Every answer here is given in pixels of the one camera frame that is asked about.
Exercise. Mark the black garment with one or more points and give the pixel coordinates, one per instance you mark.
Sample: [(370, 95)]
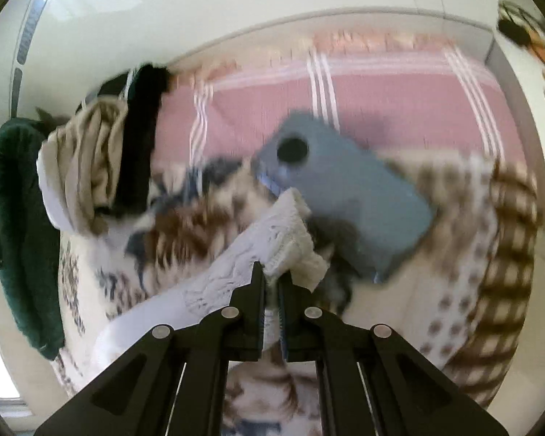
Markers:
[(143, 88)]

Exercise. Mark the dark green towel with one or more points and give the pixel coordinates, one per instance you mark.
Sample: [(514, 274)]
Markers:
[(29, 244)]

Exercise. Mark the beige cloth pile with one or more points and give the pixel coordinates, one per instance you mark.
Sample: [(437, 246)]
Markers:
[(79, 164)]

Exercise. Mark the white knit sweater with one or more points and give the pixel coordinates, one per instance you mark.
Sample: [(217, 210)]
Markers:
[(279, 241)]

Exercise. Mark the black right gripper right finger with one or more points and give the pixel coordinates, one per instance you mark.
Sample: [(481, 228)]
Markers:
[(372, 381)]

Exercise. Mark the pink striped bed sheet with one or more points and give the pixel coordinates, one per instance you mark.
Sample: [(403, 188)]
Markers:
[(384, 91)]

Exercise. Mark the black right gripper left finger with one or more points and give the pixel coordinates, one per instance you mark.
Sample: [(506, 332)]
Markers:
[(170, 382)]

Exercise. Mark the floral fleece blanket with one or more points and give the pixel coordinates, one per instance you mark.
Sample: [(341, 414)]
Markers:
[(460, 298)]

